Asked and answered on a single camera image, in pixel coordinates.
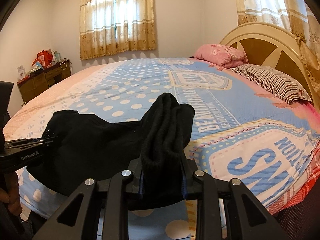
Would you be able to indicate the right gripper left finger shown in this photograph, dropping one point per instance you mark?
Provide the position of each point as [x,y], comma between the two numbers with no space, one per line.
[78,217]

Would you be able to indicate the striped pillow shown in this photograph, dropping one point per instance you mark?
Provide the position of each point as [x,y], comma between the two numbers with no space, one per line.
[276,82]

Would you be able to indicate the left hand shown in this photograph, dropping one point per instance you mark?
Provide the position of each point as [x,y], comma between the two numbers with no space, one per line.
[11,195]

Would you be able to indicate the red items on desk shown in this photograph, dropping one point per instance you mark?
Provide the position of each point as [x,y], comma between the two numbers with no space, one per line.
[44,59]

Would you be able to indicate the black pants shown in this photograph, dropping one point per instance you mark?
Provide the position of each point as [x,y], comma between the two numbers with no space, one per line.
[87,146]

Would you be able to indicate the beige patterned window curtain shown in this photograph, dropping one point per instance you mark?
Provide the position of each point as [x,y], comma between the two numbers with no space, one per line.
[109,27]

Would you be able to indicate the cream wooden headboard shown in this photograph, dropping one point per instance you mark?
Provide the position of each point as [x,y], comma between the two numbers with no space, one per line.
[269,45]

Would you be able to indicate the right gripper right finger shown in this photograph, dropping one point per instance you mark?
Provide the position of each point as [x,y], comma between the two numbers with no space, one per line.
[246,217]

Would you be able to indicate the dark wooden desk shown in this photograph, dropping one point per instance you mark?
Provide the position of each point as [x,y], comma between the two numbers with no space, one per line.
[32,86]

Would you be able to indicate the pink pillow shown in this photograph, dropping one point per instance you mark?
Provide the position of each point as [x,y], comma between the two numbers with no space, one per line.
[221,55]

